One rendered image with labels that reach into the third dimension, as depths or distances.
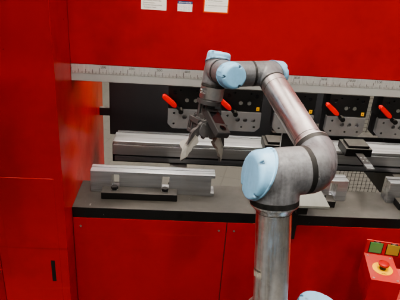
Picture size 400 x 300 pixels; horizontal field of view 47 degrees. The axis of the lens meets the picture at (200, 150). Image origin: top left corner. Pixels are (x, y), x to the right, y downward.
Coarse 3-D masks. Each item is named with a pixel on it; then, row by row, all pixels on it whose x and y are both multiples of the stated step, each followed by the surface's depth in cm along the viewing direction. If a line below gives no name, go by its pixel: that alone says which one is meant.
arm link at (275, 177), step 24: (264, 168) 99; (288, 168) 100; (312, 168) 102; (264, 192) 100; (288, 192) 101; (264, 216) 105; (288, 216) 105; (264, 240) 106; (288, 240) 107; (264, 264) 107; (288, 264) 109; (264, 288) 109
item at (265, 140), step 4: (264, 136) 209; (268, 136) 206; (272, 136) 207; (276, 136) 207; (280, 136) 207; (264, 140) 205; (268, 140) 202; (272, 140) 202; (276, 140) 203; (264, 144) 202; (268, 144) 202; (272, 144) 202; (276, 144) 202
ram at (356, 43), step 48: (96, 0) 152; (192, 0) 153; (240, 0) 153; (288, 0) 154; (336, 0) 154; (384, 0) 155; (96, 48) 159; (144, 48) 159; (192, 48) 160; (240, 48) 160; (288, 48) 161; (336, 48) 161; (384, 48) 162
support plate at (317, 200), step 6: (318, 192) 170; (300, 198) 165; (306, 198) 165; (312, 198) 166; (318, 198) 166; (324, 198) 166; (300, 204) 161; (306, 204) 162; (312, 204) 162; (318, 204) 162; (324, 204) 162
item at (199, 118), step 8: (200, 104) 145; (208, 104) 140; (216, 104) 141; (200, 112) 146; (192, 120) 146; (200, 120) 143; (192, 128) 146; (200, 128) 142; (208, 128) 143; (208, 136) 144
